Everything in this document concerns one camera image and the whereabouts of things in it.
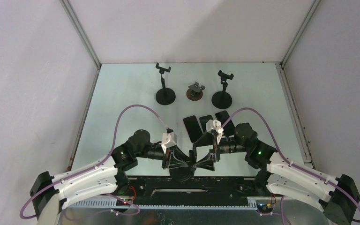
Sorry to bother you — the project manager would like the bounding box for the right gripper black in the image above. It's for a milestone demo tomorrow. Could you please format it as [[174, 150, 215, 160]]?
[[193, 130, 248, 172]]

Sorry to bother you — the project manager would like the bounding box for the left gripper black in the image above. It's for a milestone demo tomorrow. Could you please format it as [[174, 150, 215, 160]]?
[[135, 143, 188, 170]]

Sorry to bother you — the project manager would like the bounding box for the black phone pink case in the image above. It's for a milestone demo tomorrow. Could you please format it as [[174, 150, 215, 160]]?
[[183, 115, 203, 143]]

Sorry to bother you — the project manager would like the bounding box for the black smartphone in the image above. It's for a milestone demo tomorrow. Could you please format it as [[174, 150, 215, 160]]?
[[215, 110, 235, 137]]

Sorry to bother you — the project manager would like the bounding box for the small teal phone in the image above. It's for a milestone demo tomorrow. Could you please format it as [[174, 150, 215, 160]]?
[[199, 115, 214, 133]]

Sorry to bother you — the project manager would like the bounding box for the black round-base phone stand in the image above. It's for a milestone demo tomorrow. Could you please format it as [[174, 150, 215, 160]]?
[[211, 70, 234, 109]]

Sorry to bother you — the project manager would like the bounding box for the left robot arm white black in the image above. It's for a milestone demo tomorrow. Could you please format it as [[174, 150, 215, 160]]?
[[30, 129, 190, 218]]

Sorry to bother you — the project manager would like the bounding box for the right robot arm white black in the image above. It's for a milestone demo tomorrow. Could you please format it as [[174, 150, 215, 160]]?
[[195, 120, 360, 225]]

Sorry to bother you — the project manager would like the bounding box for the brown round phone stand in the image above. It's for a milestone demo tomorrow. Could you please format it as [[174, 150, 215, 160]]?
[[186, 82, 206, 101]]

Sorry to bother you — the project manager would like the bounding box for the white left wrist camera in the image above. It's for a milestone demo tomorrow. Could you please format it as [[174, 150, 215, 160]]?
[[161, 129, 178, 154]]

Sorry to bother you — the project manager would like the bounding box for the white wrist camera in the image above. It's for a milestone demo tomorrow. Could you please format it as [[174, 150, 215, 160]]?
[[206, 120, 224, 144], [161, 129, 178, 154]]

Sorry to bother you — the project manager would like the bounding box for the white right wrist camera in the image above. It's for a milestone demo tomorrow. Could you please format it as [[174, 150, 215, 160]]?
[[206, 120, 224, 144]]

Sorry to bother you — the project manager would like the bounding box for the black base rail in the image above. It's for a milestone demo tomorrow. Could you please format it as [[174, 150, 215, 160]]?
[[100, 175, 280, 207]]

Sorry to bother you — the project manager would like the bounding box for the grey cable duct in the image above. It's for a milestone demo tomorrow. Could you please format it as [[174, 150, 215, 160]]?
[[70, 198, 263, 210]]

